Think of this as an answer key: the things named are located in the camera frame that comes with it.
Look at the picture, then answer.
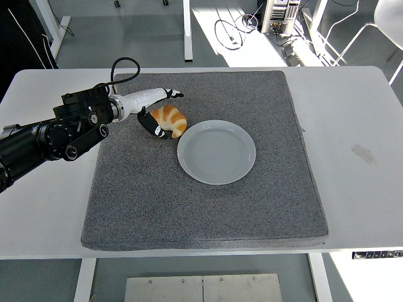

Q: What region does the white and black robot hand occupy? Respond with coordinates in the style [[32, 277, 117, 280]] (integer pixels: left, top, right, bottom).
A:
[[116, 87, 186, 140]]

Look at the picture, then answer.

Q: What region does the golden croissant bread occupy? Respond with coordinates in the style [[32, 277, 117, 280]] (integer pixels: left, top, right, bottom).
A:
[[149, 104, 188, 138]]

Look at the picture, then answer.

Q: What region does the round grey plate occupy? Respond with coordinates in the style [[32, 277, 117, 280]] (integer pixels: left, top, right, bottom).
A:
[[176, 120, 256, 186]]

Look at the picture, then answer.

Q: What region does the grey metal plate with screws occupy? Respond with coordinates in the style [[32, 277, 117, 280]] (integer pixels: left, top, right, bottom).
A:
[[124, 273, 282, 302]]

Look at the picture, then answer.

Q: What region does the white desk leg with foot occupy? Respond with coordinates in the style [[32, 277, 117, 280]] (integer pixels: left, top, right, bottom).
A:
[[34, 0, 72, 62]]

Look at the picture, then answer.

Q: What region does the grey speckled square mat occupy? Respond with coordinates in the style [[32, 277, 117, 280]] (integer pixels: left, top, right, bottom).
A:
[[80, 70, 329, 252]]

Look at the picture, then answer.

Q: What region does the person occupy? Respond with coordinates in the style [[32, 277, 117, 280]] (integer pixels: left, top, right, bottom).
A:
[[0, 0, 59, 101]]

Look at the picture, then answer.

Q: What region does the grey power strip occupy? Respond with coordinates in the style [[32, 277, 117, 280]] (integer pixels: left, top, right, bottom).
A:
[[281, 42, 303, 67]]

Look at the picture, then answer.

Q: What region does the computer tower case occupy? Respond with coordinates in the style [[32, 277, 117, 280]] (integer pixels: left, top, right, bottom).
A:
[[261, 0, 300, 35]]

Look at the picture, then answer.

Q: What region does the white table leg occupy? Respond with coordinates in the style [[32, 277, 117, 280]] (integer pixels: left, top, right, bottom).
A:
[[307, 253, 333, 302], [72, 258, 98, 302]]

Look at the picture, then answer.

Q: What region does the strip of clear tape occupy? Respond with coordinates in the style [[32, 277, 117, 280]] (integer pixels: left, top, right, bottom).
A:
[[351, 143, 377, 167]]

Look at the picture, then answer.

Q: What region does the white chair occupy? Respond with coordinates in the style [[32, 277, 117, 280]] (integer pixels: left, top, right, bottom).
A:
[[324, 0, 403, 86]]

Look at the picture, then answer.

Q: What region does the table height control panel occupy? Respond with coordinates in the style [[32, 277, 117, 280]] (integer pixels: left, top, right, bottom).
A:
[[351, 250, 403, 260]]

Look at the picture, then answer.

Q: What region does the white desk leg slim post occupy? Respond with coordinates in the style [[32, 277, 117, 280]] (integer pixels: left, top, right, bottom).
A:
[[183, 0, 193, 62]]

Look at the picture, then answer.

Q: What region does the coiled black floor cable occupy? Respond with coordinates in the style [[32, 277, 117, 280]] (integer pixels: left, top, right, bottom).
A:
[[214, 14, 262, 50]]

